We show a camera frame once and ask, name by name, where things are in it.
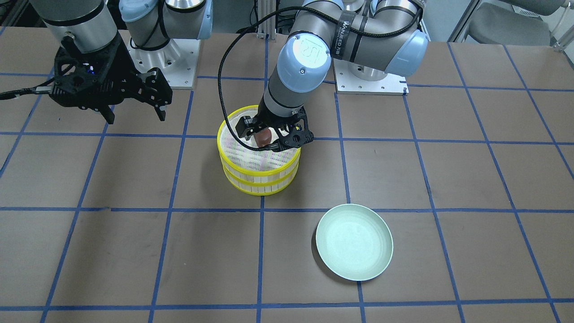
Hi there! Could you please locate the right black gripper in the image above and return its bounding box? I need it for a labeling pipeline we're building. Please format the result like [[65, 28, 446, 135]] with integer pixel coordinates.
[[49, 33, 173, 125]]

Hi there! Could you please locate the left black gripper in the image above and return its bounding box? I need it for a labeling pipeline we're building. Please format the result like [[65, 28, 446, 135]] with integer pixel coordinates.
[[235, 105, 314, 153]]

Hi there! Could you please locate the brown bun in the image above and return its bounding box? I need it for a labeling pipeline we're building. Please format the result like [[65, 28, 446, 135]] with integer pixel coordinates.
[[253, 127, 273, 148]]

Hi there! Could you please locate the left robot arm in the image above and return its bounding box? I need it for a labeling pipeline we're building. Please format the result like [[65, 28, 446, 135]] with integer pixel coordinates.
[[225, 0, 428, 153]]

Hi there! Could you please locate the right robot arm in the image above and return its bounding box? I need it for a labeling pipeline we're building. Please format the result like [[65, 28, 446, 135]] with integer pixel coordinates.
[[30, 0, 213, 124]]

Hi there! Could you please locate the green plate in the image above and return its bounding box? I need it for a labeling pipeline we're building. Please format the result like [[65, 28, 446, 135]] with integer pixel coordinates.
[[314, 204, 394, 281]]

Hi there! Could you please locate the black braided cable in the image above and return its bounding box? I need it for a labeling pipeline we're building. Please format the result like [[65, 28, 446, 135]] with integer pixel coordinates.
[[217, 4, 424, 151]]

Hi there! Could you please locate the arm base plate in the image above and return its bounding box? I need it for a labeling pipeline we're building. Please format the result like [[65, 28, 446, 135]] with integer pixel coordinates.
[[128, 39, 202, 90], [333, 59, 409, 96]]

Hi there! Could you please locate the aluminium frame post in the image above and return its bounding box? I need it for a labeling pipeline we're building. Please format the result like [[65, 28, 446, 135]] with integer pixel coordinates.
[[256, 0, 278, 42]]

